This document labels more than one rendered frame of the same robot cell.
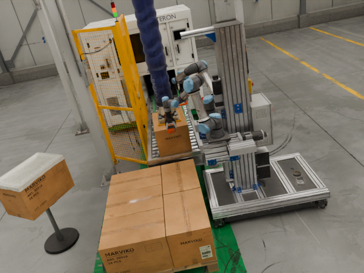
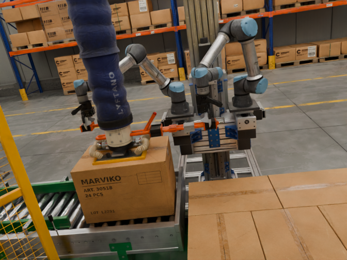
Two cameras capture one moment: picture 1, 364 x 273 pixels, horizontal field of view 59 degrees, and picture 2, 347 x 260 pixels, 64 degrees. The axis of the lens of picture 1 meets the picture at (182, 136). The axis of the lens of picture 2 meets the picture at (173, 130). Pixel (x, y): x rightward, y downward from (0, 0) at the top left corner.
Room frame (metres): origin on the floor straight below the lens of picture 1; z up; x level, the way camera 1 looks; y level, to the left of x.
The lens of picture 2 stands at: (3.16, 1.78, 1.71)
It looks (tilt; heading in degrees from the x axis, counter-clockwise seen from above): 21 degrees down; 277
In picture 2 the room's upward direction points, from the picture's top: 9 degrees counter-clockwise
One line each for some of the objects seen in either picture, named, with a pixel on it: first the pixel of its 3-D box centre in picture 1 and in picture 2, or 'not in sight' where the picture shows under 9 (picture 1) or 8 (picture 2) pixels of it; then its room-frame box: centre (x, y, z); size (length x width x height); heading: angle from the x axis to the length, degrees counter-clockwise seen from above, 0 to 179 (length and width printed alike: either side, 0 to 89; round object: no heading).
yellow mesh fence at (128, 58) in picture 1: (136, 84); not in sight; (5.17, 0.56, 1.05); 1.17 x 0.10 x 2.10; 1
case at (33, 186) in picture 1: (36, 184); not in sight; (2.99, 1.62, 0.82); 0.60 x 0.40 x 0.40; 150
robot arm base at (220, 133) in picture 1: (216, 130); (242, 98); (2.86, -0.35, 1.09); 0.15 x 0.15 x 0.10
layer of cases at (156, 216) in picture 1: (157, 212); (288, 245); (2.74, 0.41, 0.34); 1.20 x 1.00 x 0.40; 1
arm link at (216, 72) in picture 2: (174, 103); (211, 74); (3.09, 0.01, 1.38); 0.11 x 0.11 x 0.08; 42
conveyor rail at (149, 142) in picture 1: (150, 128); (3, 248); (4.56, 0.46, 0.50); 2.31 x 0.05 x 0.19; 1
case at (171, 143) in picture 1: (171, 132); (129, 177); (3.73, 0.12, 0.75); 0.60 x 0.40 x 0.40; 2
